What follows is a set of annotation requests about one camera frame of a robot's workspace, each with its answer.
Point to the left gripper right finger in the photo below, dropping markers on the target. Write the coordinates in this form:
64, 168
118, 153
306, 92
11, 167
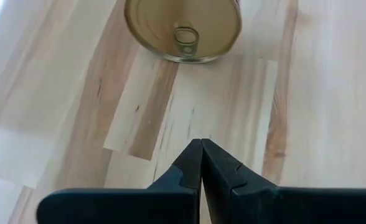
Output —
279, 205

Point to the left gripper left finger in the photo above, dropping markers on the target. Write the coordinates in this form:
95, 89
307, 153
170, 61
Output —
139, 205

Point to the gold lid seafood can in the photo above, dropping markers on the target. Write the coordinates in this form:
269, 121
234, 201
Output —
183, 28

